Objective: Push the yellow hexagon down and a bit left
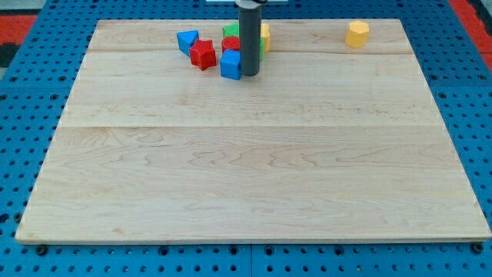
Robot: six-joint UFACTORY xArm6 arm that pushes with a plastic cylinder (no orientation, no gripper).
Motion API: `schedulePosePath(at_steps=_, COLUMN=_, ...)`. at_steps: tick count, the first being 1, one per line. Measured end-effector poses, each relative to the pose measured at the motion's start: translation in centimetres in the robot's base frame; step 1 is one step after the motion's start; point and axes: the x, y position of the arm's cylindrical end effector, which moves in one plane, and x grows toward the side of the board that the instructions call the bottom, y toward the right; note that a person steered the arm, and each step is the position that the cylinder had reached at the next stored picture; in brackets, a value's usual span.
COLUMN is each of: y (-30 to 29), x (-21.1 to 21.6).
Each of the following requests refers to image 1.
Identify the yellow hexagon block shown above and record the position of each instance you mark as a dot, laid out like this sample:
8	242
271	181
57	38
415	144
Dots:
357	34

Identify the blue cube block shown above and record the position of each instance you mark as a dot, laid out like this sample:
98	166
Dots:
230	64

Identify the wooden board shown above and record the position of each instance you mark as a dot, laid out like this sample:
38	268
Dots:
327	144

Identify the red star block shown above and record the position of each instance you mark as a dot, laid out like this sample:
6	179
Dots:
203	54

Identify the red cylinder block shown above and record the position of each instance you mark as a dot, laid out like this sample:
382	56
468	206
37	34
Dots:
231	43

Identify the green block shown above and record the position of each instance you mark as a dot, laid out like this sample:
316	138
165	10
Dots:
230	30

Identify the yellow block behind rod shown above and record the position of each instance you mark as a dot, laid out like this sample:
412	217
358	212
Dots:
265	36

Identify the blue triangle block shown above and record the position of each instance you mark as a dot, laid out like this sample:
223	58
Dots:
186	39

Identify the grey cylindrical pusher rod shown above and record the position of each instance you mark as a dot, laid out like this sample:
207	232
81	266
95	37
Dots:
249	19

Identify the white object at top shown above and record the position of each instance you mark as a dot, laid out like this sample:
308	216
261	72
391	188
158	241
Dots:
227	2

